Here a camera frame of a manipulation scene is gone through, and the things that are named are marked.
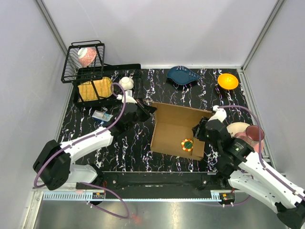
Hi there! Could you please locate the brown cardboard box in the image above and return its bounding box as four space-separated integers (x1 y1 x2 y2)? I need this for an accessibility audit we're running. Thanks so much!
151 102 212 161

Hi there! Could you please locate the orange flower toy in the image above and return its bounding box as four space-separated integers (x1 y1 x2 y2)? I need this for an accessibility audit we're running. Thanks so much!
181 139 193 152

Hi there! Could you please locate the orange round bowl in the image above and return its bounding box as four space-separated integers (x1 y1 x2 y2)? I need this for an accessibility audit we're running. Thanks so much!
217 73 239 90

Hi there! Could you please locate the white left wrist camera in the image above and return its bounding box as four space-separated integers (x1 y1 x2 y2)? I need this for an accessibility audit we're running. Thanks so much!
116 89 137 104

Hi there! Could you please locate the woven bamboo tray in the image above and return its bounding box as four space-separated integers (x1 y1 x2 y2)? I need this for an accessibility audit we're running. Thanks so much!
78 77 112 102

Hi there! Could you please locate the aluminium front rail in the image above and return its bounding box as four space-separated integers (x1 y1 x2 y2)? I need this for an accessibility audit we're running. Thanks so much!
32 173 293 202

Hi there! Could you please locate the black wire dish rack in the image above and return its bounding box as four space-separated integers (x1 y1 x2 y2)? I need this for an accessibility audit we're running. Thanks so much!
61 40 143 108

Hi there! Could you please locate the dark blue leaf dish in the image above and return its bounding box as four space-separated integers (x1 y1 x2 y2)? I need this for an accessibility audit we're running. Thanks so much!
167 66 201 85

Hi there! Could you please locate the pink patterned ceramic bowl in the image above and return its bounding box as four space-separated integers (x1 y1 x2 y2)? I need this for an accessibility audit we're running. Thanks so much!
77 47 97 67

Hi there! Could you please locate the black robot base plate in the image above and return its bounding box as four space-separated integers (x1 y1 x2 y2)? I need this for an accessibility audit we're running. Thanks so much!
77 172 234 197

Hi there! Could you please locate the dark red cup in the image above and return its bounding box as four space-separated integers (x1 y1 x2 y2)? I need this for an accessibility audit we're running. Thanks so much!
245 125 264 149

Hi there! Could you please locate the silver blue toothpaste tube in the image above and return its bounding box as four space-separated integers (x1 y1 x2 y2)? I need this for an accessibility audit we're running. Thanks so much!
92 110 113 122

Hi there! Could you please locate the white flower-shaped cup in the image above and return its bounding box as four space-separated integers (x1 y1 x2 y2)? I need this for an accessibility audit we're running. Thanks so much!
119 77 134 90

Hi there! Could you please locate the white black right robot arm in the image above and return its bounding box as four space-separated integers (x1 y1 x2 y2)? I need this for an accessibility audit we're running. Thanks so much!
192 118 305 229

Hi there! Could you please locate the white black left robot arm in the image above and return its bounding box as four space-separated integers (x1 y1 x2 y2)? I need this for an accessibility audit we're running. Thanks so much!
33 99 157 191

